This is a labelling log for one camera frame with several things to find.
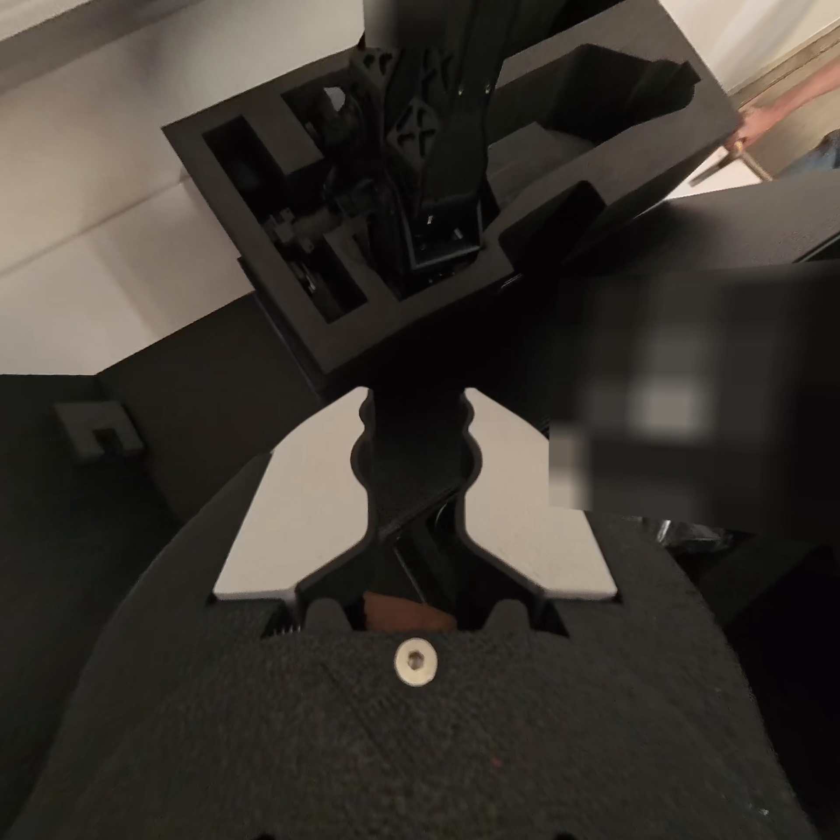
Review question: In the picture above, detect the black foam insert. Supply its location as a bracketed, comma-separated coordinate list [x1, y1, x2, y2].
[161, 41, 746, 526]

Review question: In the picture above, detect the another person's forearm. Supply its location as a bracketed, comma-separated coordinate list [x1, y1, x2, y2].
[764, 62, 840, 142]

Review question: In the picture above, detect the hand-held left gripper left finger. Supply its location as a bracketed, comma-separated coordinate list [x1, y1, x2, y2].
[214, 386, 385, 608]

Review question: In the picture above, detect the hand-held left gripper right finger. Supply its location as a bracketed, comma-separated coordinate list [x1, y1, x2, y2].
[459, 386, 623, 603]

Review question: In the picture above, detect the black printed box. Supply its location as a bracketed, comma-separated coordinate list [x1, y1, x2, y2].
[0, 193, 840, 840]

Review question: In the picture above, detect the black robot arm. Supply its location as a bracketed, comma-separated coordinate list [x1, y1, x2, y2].
[262, 0, 509, 293]

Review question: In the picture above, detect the small grey foam block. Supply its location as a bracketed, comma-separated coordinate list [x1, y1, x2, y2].
[54, 399, 147, 465]

